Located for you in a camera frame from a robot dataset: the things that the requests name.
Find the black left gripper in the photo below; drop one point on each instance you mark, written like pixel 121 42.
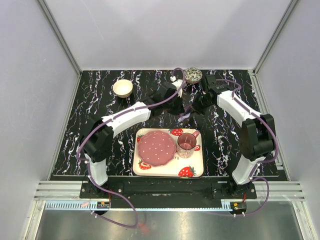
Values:
pixel 179 108

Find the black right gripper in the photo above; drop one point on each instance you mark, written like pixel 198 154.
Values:
pixel 195 106

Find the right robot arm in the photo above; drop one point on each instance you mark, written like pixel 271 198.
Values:
pixel 257 136

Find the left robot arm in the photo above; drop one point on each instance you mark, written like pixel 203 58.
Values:
pixel 97 137

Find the floral patterned bowl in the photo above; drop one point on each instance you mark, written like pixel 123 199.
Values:
pixel 193 75

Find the pink glass mug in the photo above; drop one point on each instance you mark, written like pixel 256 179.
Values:
pixel 186 144

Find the pink dotted plate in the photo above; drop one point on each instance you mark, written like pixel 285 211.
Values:
pixel 156 148

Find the white strawberry print tray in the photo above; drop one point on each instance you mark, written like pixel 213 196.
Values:
pixel 178 167

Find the cream ceramic bowl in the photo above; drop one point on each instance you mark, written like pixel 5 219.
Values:
pixel 123 88

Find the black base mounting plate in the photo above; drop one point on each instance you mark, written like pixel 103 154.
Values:
pixel 205 186

